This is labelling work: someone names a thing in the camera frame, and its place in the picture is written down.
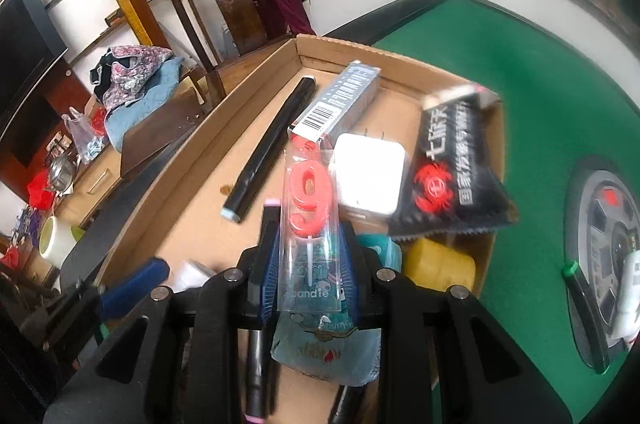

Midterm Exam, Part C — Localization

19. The red bag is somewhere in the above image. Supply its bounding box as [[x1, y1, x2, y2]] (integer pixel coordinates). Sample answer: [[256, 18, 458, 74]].
[[26, 169, 65, 211]]

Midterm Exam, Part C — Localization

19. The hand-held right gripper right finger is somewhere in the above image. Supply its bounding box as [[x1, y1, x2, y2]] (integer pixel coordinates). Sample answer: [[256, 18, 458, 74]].
[[340, 221, 573, 424]]

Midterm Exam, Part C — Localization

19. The wooden cabinet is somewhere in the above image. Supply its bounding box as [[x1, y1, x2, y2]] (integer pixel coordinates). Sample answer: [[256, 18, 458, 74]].
[[50, 139, 131, 235]]

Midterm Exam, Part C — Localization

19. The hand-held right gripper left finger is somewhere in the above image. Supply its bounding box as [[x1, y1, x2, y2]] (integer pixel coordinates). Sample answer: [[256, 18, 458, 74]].
[[45, 204, 281, 424]]

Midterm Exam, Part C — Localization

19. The black packet red crab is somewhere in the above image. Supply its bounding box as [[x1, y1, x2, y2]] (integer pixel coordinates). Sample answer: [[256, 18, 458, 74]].
[[388, 84, 519, 241]]

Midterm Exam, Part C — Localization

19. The black flat television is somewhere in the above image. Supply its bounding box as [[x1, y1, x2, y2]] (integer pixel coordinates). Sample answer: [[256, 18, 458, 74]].
[[0, 0, 69, 132]]

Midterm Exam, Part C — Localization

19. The blue quilted cloth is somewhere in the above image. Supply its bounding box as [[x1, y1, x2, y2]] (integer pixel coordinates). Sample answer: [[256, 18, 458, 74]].
[[105, 57, 187, 153]]

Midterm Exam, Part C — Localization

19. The round table control panel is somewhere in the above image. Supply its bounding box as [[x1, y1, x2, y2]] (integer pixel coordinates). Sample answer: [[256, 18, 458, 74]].
[[565, 155, 640, 375]]

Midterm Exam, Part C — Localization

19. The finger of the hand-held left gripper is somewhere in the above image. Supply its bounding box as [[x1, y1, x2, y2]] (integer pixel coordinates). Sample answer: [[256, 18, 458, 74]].
[[42, 291, 107, 352], [75, 257, 172, 322]]

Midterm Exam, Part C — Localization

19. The cardboard box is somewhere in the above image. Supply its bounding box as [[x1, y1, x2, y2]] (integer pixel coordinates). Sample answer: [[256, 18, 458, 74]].
[[94, 33, 506, 424]]

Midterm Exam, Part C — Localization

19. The red number candle pack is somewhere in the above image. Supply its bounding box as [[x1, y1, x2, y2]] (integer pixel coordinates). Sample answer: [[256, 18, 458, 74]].
[[281, 135, 346, 312]]

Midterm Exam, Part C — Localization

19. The floral cloth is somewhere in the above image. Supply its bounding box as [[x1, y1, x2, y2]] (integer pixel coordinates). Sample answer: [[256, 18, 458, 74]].
[[90, 45, 174, 111]]

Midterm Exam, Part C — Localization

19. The metal pot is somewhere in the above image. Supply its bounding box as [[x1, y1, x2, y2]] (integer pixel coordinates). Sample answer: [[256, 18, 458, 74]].
[[46, 151, 77, 196]]

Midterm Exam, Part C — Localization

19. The black marker pink cap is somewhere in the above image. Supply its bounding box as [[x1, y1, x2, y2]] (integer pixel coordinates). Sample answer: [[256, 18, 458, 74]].
[[243, 328, 274, 423]]

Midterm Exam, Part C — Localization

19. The teal cartoon packet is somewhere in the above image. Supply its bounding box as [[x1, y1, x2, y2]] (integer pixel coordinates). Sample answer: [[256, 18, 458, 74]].
[[270, 233, 403, 387]]

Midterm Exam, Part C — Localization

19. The clear plastic bag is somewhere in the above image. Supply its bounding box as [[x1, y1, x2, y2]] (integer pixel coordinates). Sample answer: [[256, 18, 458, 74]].
[[61, 107, 109, 166]]

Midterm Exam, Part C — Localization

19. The long black stick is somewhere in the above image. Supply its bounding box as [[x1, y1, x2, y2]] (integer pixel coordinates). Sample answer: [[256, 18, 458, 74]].
[[221, 77, 317, 223]]

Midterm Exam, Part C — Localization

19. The black marker green cap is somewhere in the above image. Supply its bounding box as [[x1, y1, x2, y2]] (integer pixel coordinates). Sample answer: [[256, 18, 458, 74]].
[[561, 261, 610, 373]]

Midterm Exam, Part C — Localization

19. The white power adapter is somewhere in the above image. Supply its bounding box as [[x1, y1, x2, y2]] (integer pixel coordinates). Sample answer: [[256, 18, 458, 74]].
[[332, 130, 407, 219]]

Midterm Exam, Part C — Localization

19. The dark wooden stool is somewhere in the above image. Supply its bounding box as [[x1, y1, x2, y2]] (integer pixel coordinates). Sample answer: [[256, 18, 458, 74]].
[[120, 92, 213, 179]]

